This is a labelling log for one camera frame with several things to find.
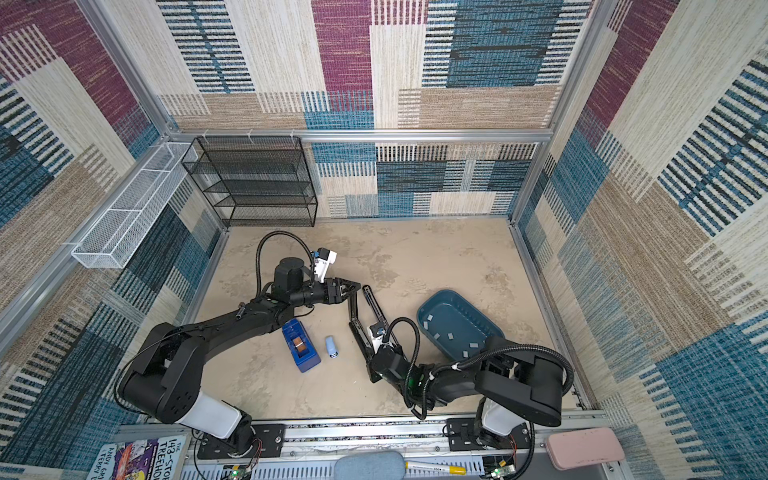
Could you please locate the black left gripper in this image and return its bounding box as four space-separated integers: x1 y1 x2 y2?
289 277 359 310

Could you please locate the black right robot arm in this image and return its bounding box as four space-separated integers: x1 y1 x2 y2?
361 326 575 449

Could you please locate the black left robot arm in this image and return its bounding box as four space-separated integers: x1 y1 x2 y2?
114 248 362 458

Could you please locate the blue tape dispenser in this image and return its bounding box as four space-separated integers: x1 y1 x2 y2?
282 319 321 373

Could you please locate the teal plastic tray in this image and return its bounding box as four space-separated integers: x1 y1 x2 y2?
417 289 505 361

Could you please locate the grey-blue fabric case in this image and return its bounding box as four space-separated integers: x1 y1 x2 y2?
334 451 406 480

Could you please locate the yellow white marker pen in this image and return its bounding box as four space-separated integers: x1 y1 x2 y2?
405 461 467 476

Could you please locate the colourful book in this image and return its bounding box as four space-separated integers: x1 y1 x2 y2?
86 434 190 480

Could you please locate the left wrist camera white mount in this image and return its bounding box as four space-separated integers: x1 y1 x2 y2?
313 247 337 283

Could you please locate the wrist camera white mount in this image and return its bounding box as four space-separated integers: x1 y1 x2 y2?
313 247 337 283
369 322 387 353

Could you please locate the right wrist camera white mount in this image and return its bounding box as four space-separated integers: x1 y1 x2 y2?
369 322 387 353

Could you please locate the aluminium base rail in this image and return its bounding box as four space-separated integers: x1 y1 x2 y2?
119 410 613 480

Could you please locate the black wire mesh shelf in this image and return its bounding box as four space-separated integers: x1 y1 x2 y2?
181 136 318 227

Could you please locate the white wire mesh basket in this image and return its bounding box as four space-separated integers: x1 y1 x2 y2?
72 142 190 269

